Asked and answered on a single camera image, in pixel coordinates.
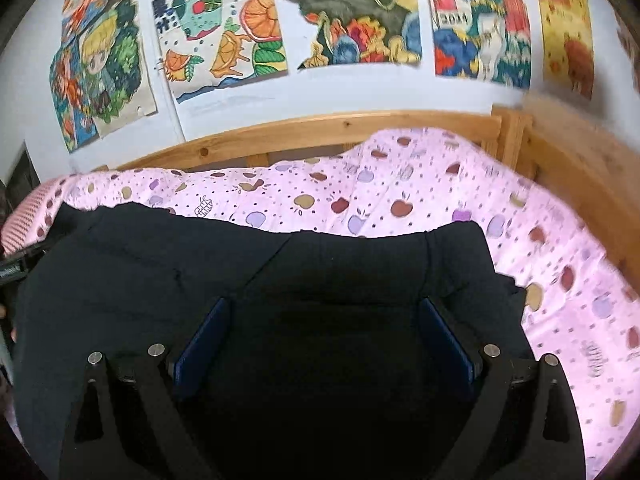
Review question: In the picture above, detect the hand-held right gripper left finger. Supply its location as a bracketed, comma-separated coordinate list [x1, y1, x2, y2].
[59, 296, 234, 480]

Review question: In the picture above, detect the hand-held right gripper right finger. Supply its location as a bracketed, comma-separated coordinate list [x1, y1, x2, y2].
[419, 297, 586, 480]

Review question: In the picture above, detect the dark padded jacket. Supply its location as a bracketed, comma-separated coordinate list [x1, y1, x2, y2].
[10, 202, 538, 480]

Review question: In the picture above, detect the pink striped mattress cover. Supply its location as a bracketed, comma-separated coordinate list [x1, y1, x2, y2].
[0, 175, 68, 257]

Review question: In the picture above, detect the dark furniture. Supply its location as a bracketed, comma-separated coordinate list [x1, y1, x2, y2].
[0, 142, 42, 211]

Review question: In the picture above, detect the wooden bed frame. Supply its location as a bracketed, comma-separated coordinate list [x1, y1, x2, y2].
[30, 127, 640, 480]
[90, 95, 640, 301]

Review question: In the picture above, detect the blue red cartoon wall poster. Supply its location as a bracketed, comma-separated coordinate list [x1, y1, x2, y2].
[49, 0, 151, 155]

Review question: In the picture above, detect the blonde girl wall poster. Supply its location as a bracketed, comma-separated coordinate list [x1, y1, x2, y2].
[79, 0, 159, 140]

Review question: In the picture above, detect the orange fruit wall poster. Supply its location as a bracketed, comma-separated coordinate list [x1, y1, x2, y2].
[151, 0, 292, 105]

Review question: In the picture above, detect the blue white animal wall poster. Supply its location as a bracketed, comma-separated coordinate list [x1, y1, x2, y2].
[421, 0, 534, 90]

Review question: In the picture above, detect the yellow orange wall poster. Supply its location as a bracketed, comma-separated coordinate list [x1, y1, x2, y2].
[530, 0, 597, 102]

